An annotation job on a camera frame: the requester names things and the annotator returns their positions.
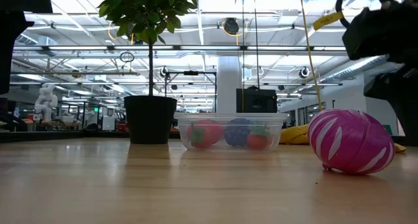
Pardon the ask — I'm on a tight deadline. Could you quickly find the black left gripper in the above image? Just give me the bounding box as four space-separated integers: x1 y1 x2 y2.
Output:
0 0 53 96

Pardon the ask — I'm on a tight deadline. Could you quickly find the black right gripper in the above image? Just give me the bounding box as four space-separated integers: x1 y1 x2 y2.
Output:
342 0 418 146

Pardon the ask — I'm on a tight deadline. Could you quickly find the magenta white striped toy onion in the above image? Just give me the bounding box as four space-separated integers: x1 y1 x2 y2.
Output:
307 108 396 176

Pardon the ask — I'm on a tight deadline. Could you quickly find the small red toy strawberry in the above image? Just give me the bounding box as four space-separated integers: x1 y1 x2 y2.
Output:
246 124 274 151

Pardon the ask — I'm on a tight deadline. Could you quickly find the purple toy grape bunch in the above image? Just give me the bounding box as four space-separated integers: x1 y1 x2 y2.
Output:
223 118 254 148

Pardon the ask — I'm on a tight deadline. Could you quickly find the clear plastic tupperware container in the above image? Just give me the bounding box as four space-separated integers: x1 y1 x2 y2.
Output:
173 112 288 152

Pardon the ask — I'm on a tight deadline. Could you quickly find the yellow cloth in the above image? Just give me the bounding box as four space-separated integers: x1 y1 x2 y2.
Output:
279 124 408 153

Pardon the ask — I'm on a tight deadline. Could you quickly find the green plant in black pot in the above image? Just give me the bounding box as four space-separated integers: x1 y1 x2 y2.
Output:
83 0 204 145

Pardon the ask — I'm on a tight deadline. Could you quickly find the yellow hanging cable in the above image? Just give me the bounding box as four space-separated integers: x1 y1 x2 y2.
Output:
298 0 324 112

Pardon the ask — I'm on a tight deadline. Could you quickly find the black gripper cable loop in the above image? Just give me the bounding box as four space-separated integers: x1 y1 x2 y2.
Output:
335 0 396 31

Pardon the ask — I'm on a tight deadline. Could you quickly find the thin black hanging cable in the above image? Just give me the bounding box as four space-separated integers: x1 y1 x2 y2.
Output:
241 0 246 112

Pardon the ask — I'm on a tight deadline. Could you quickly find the black metal rig frame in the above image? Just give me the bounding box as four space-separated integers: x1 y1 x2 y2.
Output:
164 70 218 113

